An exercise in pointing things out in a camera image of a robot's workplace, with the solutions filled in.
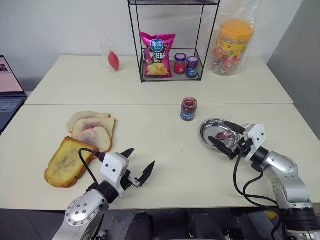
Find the grey laptop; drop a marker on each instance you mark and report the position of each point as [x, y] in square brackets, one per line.
[8, 82]

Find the orange-lid candy jar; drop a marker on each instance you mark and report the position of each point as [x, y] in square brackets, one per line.
[232, 47]

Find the clear plastic bag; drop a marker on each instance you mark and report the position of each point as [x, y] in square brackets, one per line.
[210, 27]

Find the open blue-label jam jar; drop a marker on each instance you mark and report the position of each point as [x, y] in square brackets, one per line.
[188, 112]

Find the red silicone brush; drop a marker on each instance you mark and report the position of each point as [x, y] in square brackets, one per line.
[113, 60]

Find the clear glass beaker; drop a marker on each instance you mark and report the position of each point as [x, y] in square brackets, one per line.
[105, 55]

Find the browned toast slice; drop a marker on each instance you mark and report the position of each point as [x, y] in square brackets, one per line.
[65, 162]

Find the blue-lid jar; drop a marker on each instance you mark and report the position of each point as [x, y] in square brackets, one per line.
[192, 68]

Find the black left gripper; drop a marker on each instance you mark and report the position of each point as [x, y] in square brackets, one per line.
[125, 180]

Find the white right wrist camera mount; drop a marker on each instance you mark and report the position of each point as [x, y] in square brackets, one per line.
[256, 138]

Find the round steel plate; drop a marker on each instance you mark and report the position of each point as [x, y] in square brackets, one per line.
[212, 128]

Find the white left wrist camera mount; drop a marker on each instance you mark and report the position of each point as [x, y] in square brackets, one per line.
[113, 166]

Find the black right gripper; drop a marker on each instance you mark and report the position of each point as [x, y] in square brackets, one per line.
[243, 147]

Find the large white bread slice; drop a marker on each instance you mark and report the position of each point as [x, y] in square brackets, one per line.
[108, 125]

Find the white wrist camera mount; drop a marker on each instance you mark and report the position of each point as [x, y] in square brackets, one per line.
[113, 166]
[256, 138]

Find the dark rounded shape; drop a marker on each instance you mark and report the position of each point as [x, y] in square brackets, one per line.
[207, 226]
[140, 226]

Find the pale crusted bread slice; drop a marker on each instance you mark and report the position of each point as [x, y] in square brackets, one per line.
[82, 115]

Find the pink potato chips bag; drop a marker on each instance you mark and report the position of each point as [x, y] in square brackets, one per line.
[157, 57]

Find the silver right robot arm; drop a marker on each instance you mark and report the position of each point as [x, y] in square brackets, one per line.
[287, 175]

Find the red-lid jar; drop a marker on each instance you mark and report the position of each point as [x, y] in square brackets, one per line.
[180, 65]

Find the small yellow object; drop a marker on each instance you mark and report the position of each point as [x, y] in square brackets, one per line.
[272, 215]

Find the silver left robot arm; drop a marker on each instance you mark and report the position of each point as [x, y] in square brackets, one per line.
[83, 212]

